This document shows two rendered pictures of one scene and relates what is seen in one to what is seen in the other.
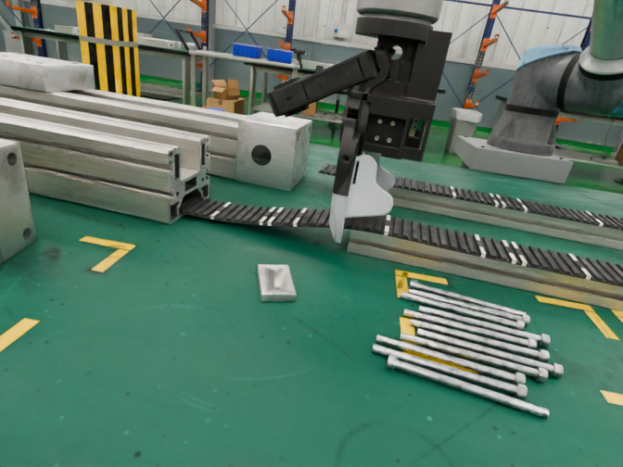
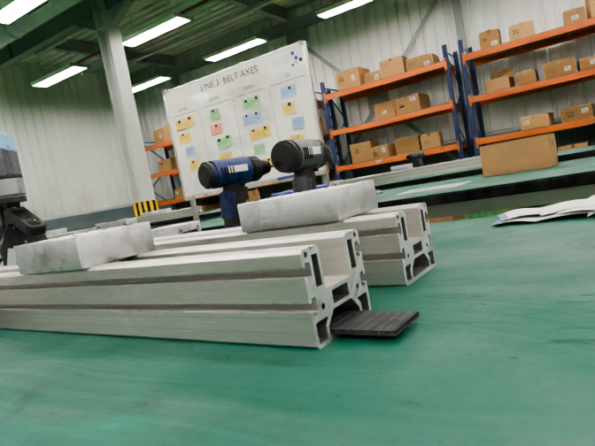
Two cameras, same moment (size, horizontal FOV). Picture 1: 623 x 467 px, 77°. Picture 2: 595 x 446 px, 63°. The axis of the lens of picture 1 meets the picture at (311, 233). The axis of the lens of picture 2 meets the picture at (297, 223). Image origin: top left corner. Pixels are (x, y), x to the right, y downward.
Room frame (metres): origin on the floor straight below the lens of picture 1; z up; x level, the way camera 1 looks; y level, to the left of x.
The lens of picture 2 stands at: (1.15, 1.08, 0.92)
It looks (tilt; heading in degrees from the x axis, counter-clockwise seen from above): 5 degrees down; 207
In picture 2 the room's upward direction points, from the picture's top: 11 degrees counter-clockwise
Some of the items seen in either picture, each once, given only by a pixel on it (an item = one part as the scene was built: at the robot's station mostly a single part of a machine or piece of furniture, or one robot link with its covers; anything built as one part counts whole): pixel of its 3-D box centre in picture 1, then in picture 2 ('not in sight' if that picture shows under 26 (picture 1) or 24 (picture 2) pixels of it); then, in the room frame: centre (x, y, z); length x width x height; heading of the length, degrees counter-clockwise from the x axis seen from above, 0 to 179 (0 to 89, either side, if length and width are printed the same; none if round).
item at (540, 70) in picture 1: (545, 77); not in sight; (1.00, -0.48, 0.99); 0.13 x 0.12 x 0.14; 44
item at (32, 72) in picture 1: (31, 79); (86, 257); (0.69, 0.52, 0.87); 0.16 x 0.11 x 0.07; 81
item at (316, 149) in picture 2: not in sight; (315, 195); (0.29, 0.70, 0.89); 0.20 x 0.08 x 0.22; 177
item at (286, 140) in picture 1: (276, 148); not in sight; (0.63, 0.08, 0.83); 0.12 x 0.09 x 0.10; 171
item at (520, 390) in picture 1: (445, 369); not in sight; (0.22, -0.11, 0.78); 0.11 x 0.01 x 0.01; 76
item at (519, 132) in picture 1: (525, 128); not in sight; (1.00, -0.48, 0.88); 0.15 x 0.15 x 0.10
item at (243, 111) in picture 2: not in sight; (251, 184); (-2.35, -1.06, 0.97); 1.50 x 0.50 x 1.95; 85
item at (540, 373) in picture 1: (470, 355); not in sight; (0.24, -0.13, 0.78); 0.11 x 0.01 x 0.01; 77
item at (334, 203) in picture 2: not in sight; (309, 215); (0.54, 0.79, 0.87); 0.16 x 0.11 x 0.07; 81
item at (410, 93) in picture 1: (389, 93); (13, 223); (0.41, -0.06, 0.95); 0.09 x 0.08 x 0.12; 81
